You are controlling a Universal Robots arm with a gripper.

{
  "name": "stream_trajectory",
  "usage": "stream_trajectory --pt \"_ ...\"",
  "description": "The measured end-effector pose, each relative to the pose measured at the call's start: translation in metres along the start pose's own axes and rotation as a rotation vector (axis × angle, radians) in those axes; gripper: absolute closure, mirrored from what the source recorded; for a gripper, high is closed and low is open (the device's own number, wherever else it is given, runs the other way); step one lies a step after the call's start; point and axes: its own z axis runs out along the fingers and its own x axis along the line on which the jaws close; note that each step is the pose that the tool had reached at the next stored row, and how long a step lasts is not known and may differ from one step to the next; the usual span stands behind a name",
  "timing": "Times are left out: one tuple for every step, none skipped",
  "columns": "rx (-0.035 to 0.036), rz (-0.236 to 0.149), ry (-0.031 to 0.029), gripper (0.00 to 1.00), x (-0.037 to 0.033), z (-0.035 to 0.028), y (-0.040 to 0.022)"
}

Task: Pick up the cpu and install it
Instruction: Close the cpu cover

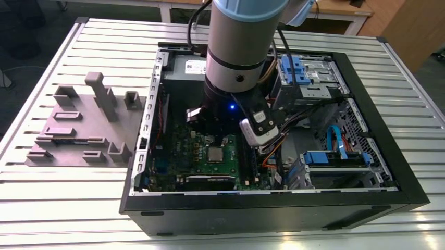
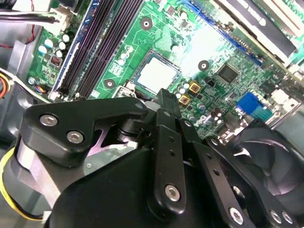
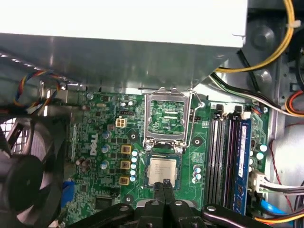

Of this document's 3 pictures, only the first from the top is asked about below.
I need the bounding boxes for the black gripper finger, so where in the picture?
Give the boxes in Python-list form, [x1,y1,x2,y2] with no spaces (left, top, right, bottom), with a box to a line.
[184,107,203,129]

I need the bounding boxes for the silver CPU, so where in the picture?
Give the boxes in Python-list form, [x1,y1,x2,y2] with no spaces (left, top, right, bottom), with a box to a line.
[207,147,225,163]

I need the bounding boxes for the grey power supply unit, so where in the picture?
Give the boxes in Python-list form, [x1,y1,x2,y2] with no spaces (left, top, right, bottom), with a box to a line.
[161,54,209,123]

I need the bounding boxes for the green motherboard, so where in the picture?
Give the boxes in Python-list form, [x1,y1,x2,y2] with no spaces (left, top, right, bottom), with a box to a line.
[144,122,275,192]

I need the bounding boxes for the black RAM slot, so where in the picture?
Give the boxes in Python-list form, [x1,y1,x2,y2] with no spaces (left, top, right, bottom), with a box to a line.
[233,140,245,184]

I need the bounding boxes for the installed RAM stick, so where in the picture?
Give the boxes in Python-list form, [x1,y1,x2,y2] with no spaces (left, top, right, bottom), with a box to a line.
[243,145,260,184]

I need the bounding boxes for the black graphics card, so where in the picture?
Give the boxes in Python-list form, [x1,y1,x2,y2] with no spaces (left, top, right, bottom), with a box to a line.
[175,173,236,192]

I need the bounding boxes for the grey metal drive cage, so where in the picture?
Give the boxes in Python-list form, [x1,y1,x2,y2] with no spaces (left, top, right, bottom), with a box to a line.
[270,55,350,111]

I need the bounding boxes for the hard disk in blue carrier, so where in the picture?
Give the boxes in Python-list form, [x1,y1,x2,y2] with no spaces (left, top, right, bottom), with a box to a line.
[300,152,371,169]

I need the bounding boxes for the grey metal disk bay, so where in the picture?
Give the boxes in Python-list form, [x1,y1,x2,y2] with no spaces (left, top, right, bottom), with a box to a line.
[283,151,396,191]

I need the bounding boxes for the RAM stick with gold contacts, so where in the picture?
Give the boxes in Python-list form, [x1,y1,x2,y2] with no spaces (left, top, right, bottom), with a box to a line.
[49,138,105,146]

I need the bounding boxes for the grey parts rack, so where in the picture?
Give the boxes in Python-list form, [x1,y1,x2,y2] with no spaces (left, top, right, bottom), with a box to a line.
[25,71,147,168]

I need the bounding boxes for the black PC case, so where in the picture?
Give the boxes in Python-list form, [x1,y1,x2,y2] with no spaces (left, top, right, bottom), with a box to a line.
[117,41,431,237]

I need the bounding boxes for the wooden cabinet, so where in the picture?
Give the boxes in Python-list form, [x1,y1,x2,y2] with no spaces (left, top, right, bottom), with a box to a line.
[356,0,445,75]

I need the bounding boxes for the red twisted wire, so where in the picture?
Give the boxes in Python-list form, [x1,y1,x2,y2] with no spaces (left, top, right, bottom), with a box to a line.
[156,100,165,148]

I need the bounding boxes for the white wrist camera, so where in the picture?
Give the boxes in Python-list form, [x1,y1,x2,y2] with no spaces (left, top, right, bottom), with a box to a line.
[237,109,280,147]

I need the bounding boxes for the orange wires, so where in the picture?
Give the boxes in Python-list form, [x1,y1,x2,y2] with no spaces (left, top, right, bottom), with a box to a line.
[259,145,284,171]

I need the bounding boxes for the black wire bundle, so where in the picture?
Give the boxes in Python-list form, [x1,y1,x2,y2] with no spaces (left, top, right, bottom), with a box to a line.
[274,97,348,154]

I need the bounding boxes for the large blue drive bracket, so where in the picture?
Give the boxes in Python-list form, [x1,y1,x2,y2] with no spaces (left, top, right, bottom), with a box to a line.
[280,56,306,76]

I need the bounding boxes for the black camera cable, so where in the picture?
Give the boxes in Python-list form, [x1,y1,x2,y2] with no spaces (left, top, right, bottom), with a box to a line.
[275,29,296,86]

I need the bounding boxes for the blue flat wire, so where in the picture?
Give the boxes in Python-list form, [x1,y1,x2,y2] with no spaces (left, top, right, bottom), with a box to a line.
[326,126,348,160]

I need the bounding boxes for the wooden desk white frame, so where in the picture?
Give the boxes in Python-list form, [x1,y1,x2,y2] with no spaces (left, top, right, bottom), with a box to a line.
[156,0,374,36]

